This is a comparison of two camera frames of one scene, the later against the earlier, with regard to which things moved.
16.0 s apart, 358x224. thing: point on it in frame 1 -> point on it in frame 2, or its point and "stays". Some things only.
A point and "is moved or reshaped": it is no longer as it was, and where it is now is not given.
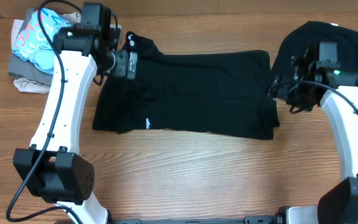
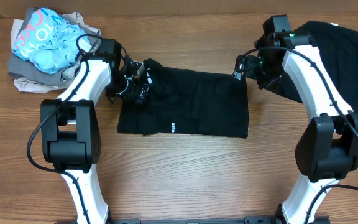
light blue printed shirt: (32, 44) stays
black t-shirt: (223, 94) is moved or reshaped
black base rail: (248, 219) stays
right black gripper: (307, 104) -> (249, 63)
